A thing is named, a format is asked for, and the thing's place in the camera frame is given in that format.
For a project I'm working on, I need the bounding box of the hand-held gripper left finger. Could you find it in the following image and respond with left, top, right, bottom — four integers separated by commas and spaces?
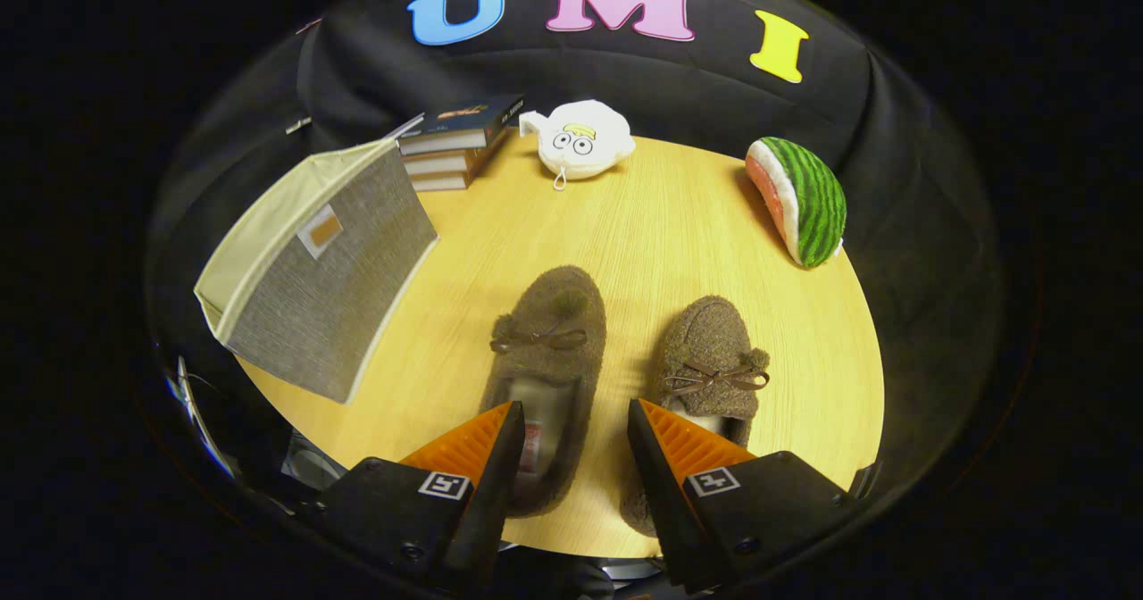
306, 400, 527, 588

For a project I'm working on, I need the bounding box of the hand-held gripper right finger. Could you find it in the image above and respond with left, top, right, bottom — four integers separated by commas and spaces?
626, 397, 863, 596

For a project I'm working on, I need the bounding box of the brown fuzzy slipper shoe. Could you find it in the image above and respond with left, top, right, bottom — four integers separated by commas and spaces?
621, 295, 771, 538
480, 265, 608, 519

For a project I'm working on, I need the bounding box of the grey fabric storage box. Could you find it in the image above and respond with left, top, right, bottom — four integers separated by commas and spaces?
194, 138, 439, 404

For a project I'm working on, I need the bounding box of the brown cover book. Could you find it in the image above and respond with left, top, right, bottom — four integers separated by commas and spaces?
402, 140, 501, 178
409, 168, 479, 193

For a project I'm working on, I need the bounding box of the watermelon slice plush toy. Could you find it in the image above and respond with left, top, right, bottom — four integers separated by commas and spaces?
746, 137, 847, 270

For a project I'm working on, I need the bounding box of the white plush toy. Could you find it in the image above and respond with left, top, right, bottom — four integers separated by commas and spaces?
519, 100, 637, 191

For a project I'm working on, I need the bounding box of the dark cover book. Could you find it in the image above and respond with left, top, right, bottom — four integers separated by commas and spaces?
397, 93, 526, 156

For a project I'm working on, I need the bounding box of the black backdrop cloth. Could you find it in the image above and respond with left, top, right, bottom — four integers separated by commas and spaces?
143, 0, 1010, 521

